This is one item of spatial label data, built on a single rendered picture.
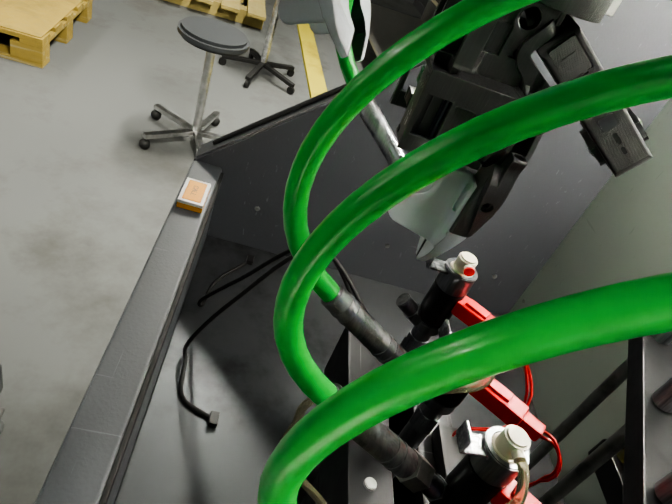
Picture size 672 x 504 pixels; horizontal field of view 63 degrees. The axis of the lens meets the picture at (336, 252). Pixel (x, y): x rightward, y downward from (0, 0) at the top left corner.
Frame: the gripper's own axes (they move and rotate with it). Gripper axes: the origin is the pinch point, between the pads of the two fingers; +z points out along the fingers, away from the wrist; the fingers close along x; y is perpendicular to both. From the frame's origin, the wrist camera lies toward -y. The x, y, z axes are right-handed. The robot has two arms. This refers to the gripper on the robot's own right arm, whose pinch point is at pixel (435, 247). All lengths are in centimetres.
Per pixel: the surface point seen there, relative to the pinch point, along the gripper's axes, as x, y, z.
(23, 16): -242, 139, 98
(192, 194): -21.0, 21.1, 16.4
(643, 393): 7.5, -17.6, 2.5
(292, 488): 24.7, 11.3, -5.8
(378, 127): -10.9, 5.6, -3.3
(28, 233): -110, 79, 113
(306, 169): 8.8, 12.6, -8.3
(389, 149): -10.2, 4.0, -2.0
